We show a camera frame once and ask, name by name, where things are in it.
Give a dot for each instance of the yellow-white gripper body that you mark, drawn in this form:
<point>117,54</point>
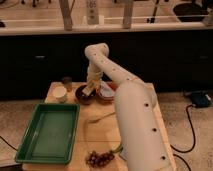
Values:
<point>92,84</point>

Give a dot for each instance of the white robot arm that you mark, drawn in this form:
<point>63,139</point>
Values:
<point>134,103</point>

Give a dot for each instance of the white cloth in bowl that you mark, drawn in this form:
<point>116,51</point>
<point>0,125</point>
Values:
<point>106,90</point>

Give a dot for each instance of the orange bowl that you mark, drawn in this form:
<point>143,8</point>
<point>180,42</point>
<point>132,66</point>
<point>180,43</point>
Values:
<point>104,99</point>

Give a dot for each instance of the dark purple bowl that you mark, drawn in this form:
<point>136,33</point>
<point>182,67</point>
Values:
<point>82,98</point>

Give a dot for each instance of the small glass jar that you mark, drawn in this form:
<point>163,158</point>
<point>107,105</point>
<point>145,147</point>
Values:
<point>67,82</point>

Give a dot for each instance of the wooden spoon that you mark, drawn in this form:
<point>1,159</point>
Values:
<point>96,119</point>

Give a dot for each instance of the white cup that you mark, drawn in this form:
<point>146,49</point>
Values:
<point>60,93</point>

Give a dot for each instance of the green plastic tray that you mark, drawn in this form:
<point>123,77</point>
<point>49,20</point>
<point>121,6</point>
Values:
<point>50,135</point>

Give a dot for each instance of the green vegetable stalk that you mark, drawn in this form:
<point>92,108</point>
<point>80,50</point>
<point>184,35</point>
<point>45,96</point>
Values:
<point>117,149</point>

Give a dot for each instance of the bunch of purple grapes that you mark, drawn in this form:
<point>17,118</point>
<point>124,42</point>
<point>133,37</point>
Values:
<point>96,160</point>

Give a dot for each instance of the dark blue floor device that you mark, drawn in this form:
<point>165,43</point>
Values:
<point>200,100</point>

